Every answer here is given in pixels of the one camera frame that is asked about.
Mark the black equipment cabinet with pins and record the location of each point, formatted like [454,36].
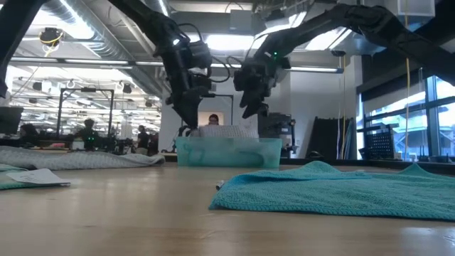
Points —
[281,128]

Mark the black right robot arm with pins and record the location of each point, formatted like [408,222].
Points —
[373,21]

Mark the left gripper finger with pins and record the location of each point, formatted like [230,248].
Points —
[190,110]

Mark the teal translucent plastic bin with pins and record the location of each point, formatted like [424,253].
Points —
[227,156]

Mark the silver ventilation duct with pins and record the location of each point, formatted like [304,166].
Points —
[106,35]

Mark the grey waffle microfiber towel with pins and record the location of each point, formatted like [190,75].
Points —
[71,160]
[227,131]

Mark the black background camera stand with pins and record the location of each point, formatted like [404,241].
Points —
[224,95]
[87,89]

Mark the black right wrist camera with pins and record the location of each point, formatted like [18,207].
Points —
[244,80]

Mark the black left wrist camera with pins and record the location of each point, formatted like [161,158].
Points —
[200,53]

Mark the long ceiling light tube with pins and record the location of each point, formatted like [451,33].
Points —
[313,69]

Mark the black background monitor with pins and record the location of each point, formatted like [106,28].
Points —
[10,121]

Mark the black pegboard rack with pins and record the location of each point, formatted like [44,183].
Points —
[379,145]

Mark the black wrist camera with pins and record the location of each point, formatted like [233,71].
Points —
[244,80]
[200,53]

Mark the person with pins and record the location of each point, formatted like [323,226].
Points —
[213,119]
[89,135]
[143,137]
[28,133]

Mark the black leaning panel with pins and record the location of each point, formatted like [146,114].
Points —
[323,138]

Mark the grey ceiling box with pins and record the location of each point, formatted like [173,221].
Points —
[241,20]

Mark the teal microfiber towel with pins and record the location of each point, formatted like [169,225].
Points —
[320,192]

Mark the black background robot arm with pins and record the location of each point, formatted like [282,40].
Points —
[183,131]

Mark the white paper towel tag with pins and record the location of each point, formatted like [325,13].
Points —
[39,176]

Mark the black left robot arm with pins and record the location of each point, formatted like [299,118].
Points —
[149,17]

